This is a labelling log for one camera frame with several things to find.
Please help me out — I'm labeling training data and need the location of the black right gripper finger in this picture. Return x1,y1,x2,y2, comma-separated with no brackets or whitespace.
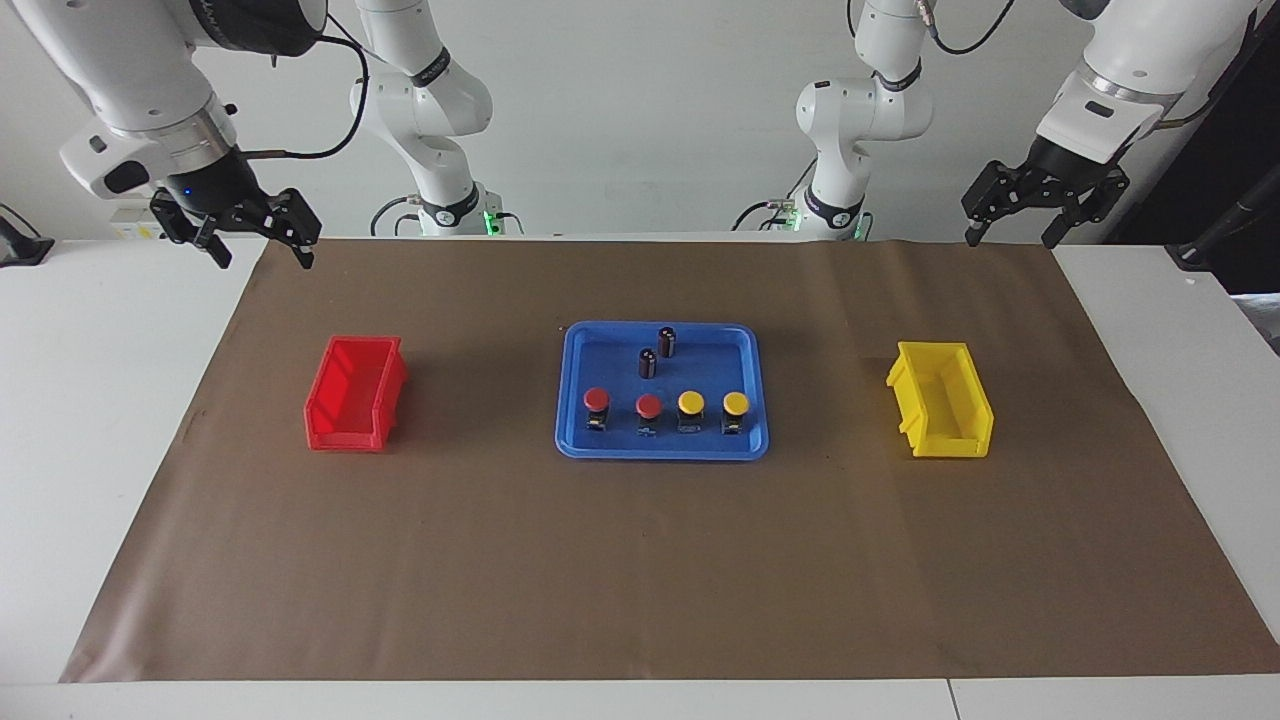
262,188,323,269
150,195,233,269

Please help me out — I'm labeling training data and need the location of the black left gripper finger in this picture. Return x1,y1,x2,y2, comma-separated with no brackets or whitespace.
962,160,1037,248
1042,172,1131,249

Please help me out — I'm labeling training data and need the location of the black tripod leg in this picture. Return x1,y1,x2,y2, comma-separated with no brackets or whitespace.
1165,165,1280,271

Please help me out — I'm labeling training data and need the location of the black stand foot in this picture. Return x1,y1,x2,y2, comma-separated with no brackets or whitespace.
0,205,56,268

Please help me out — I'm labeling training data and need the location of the red plastic bin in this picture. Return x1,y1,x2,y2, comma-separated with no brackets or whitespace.
304,335,409,453

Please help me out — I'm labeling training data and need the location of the yellow plastic bin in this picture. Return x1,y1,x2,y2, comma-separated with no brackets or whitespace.
886,341,995,459

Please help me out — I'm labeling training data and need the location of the blue plastic tray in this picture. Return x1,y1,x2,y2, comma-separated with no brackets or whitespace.
555,321,771,461

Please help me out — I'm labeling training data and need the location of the brown paper table mat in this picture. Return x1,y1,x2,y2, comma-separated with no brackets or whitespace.
60,238,1280,684

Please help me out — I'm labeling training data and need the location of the white wall power strip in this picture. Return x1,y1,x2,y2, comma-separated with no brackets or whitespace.
108,205,169,241

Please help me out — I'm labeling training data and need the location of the black base cable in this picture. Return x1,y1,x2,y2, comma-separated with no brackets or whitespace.
370,196,423,237
730,198,801,233

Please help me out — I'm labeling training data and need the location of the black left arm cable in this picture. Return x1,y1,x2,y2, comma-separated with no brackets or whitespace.
925,0,1017,57

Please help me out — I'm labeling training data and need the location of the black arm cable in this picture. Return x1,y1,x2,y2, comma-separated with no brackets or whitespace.
240,10,371,161
925,0,1017,57

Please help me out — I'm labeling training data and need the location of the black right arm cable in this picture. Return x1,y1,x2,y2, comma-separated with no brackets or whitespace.
240,10,371,161

